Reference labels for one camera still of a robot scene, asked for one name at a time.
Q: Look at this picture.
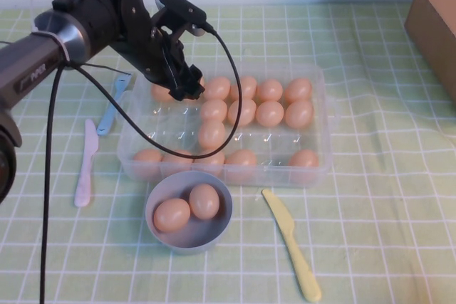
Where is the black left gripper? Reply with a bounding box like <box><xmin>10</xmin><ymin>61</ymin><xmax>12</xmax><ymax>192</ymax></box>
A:
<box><xmin>113</xmin><ymin>0</ymin><xmax>205</xmax><ymax>101</ymax></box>

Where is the clear plastic egg box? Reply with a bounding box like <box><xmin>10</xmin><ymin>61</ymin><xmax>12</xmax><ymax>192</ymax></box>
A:
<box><xmin>114</xmin><ymin>61</ymin><xmax>341</xmax><ymax>189</ymax></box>

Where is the brown cardboard box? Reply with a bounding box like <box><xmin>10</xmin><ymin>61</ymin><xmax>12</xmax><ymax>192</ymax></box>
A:
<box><xmin>398</xmin><ymin>0</ymin><xmax>456</xmax><ymax>105</ymax></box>

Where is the blue plastic fork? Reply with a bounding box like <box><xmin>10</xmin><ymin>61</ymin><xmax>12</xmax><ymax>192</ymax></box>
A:
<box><xmin>96</xmin><ymin>73</ymin><xmax>133</xmax><ymax>137</ymax></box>

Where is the pink plastic knife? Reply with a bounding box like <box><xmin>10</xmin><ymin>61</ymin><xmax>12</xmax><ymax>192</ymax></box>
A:
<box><xmin>73</xmin><ymin>119</ymin><xmax>100</xmax><ymax>208</ymax></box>

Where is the grey-blue round bowl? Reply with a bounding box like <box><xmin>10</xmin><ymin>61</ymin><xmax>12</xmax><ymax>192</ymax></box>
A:
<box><xmin>145</xmin><ymin>171</ymin><xmax>234</xmax><ymax>257</ymax></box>

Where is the yellow plastic knife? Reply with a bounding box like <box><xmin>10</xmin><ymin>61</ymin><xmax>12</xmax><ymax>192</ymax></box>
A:
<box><xmin>261</xmin><ymin>189</ymin><xmax>322</xmax><ymax>303</ymax></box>

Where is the green checked tablecloth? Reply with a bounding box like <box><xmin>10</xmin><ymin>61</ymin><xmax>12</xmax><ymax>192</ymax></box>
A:
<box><xmin>0</xmin><ymin>4</ymin><xmax>456</xmax><ymax>304</ymax></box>

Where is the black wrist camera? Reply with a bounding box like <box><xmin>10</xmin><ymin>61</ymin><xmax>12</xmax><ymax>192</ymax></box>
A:
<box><xmin>154</xmin><ymin>0</ymin><xmax>208</xmax><ymax>38</ymax></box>

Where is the white cable tie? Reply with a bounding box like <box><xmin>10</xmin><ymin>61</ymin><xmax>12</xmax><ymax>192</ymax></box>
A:
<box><xmin>33</xmin><ymin>31</ymin><xmax>71</xmax><ymax>62</ymax></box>

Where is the long black camera cable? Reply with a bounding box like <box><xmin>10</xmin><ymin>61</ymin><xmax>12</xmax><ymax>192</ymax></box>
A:
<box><xmin>38</xmin><ymin>22</ymin><xmax>244</xmax><ymax>304</ymax></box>

